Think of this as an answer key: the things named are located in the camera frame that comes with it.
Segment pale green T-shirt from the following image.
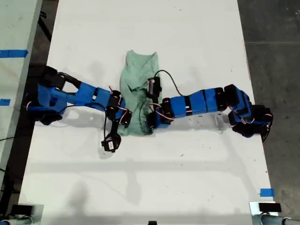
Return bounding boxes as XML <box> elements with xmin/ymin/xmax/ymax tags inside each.
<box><xmin>118</xmin><ymin>50</ymin><xmax>162</xmax><ymax>137</ymax></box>

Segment black stand legs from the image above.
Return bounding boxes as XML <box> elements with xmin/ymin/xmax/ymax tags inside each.
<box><xmin>38</xmin><ymin>9</ymin><xmax>53</xmax><ymax>42</ymax></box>

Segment long blue tape strip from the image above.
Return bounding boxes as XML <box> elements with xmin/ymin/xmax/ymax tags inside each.
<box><xmin>0</xmin><ymin>49</ymin><xmax>29</xmax><ymax>58</ymax></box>

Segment square blue tape piece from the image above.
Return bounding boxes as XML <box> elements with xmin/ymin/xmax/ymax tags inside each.
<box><xmin>260</xmin><ymin>188</ymin><xmax>275</xmax><ymax>197</ymax></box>

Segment small black box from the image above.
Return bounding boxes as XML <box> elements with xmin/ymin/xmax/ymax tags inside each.
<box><xmin>258</xmin><ymin>202</ymin><xmax>282</xmax><ymax>213</ymax></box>
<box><xmin>11</xmin><ymin>204</ymin><xmax>33</xmax><ymax>215</ymax></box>

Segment pale grey side table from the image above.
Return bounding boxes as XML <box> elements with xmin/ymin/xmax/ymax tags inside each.
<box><xmin>0</xmin><ymin>0</ymin><xmax>43</xmax><ymax>179</ymax></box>

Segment black camera stalk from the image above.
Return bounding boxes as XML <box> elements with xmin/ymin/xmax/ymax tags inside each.
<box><xmin>110</xmin><ymin>118</ymin><xmax>120</xmax><ymax>135</ymax></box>
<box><xmin>146</xmin><ymin>92</ymin><xmax>160</xmax><ymax>105</ymax></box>

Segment black camera cable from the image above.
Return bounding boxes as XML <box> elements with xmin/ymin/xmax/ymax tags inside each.
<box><xmin>155</xmin><ymin>69</ymin><xmax>185</xmax><ymax>97</ymax></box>
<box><xmin>102</xmin><ymin>110</ymin><xmax>111</xmax><ymax>142</ymax></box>

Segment black labelled camera box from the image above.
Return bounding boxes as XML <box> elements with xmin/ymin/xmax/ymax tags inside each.
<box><xmin>101</xmin><ymin>132</ymin><xmax>122</xmax><ymax>153</ymax></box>

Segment pale grey camera box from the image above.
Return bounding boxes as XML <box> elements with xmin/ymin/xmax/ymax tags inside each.
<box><xmin>147</xmin><ymin>77</ymin><xmax>162</xmax><ymax>98</ymax></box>

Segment black power cable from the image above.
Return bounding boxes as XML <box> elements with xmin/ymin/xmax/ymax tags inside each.
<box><xmin>261</xmin><ymin>123</ymin><xmax>274</xmax><ymax>143</ymax></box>

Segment pale metal bracket plate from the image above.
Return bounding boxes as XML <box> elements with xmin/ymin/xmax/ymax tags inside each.
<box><xmin>248</xmin><ymin>201</ymin><xmax>277</xmax><ymax>222</ymax></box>
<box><xmin>17</xmin><ymin>203</ymin><xmax>45</xmax><ymax>225</ymax></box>

